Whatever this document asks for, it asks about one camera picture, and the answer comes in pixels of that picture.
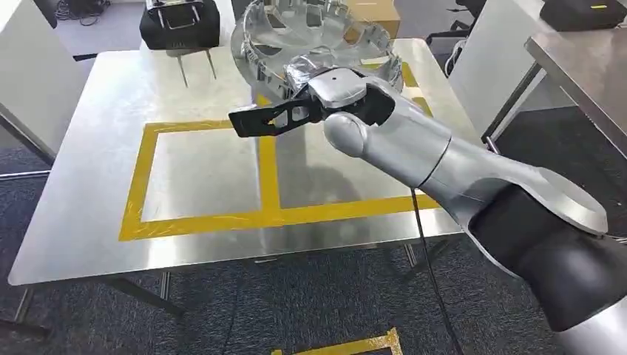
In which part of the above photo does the steel bench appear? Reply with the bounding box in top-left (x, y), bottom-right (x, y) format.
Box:
top-left (7, 37), bottom-right (492, 325)

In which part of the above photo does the bundle of black cables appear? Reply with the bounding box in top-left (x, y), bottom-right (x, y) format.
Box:
top-left (53, 0), bottom-right (112, 28)

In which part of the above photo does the steel side table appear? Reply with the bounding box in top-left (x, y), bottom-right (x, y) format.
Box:
top-left (482, 27), bottom-right (627, 160)

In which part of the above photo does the black case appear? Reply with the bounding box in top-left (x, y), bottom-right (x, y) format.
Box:
top-left (539, 0), bottom-right (627, 33)

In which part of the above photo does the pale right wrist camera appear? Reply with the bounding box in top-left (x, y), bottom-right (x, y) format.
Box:
top-left (307, 67), bottom-right (369, 110)

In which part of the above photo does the yellow tape rectangle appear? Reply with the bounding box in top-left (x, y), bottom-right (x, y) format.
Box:
top-left (118, 61), bottom-right (442, 243)

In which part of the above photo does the black office chair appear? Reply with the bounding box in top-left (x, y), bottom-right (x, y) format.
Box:
top-left (424, 0), bottom-right (488, 47)

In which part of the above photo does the white partition panel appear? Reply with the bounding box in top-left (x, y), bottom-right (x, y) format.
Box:
top-left (447, 0), bottom-right (575, 139)
top-left (0, 0), bottom-right (92, 168)

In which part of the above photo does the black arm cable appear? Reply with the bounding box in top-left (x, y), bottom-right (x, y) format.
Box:
top-left (410, 187), bottom-right (464, 355)

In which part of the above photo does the black bin with metal frame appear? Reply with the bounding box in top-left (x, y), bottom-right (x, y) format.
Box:
top-left (139, 0), bottom-right (222, 89)

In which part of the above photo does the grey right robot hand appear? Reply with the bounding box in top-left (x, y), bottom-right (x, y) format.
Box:
top-left (284, 53), bottom-right (345, 95)

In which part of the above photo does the cardboard box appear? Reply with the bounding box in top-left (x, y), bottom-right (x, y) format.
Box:
top-left (342, 0), bottom-right (401, 44)

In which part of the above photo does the round cast metal part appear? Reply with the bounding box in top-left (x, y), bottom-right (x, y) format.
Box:
top-left (230, 0), bottom-right (406, 101)

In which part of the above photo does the black camera bracket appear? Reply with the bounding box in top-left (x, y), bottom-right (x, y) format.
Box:
top-left (227, 95), bottom-right (325, 140)

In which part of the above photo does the yellow floor tape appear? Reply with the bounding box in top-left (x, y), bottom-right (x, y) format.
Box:
top-left (271, 327), bottom-right (404, 355)

